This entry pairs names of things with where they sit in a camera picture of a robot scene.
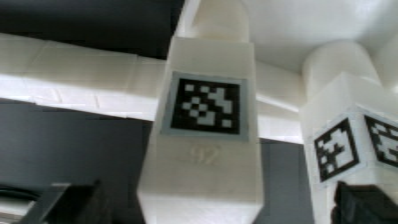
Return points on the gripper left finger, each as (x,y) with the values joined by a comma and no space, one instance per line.
(71,204)

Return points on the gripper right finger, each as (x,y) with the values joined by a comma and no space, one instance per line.
(362,205)

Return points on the white tagged chair leg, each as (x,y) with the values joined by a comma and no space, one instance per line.
(200,181)
(348,120)

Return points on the white chair seat part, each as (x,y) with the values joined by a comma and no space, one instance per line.
(296,24)

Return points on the white U-shaped fence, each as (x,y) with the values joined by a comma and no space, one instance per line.
(105,82)

